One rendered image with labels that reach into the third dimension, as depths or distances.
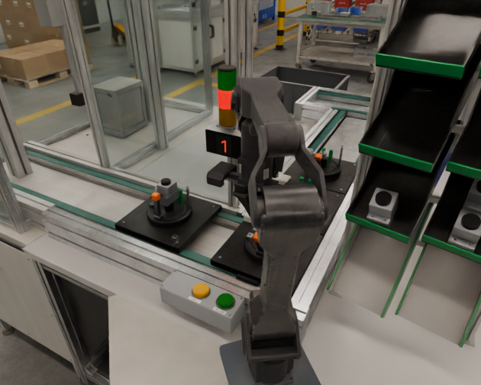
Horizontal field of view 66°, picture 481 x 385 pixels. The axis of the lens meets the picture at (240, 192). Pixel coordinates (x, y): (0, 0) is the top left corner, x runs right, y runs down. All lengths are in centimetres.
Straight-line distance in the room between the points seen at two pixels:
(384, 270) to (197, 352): 48
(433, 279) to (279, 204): 60
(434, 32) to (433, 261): 48
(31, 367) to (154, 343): 125
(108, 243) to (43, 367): 112
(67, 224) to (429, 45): 106
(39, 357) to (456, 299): 186
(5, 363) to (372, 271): 183
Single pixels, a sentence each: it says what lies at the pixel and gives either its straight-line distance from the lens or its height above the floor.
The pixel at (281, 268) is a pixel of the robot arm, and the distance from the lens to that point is 48.
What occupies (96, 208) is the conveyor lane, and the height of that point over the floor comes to 92.
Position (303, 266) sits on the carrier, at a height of 97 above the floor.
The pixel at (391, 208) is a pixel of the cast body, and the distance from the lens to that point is 77.
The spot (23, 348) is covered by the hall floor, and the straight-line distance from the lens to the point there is 229.
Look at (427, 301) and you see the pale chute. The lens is 94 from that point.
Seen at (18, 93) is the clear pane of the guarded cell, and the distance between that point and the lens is 197.
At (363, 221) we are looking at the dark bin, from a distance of 80.
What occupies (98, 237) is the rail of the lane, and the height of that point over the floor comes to 96.
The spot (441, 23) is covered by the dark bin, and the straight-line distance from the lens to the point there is 78.
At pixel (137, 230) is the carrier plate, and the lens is 115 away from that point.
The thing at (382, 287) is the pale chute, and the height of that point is 103.
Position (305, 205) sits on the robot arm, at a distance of 40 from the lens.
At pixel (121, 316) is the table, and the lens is 108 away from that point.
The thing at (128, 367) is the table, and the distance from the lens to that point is 99.
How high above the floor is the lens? 167
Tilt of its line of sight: 33 degrees down
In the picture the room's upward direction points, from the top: straight up
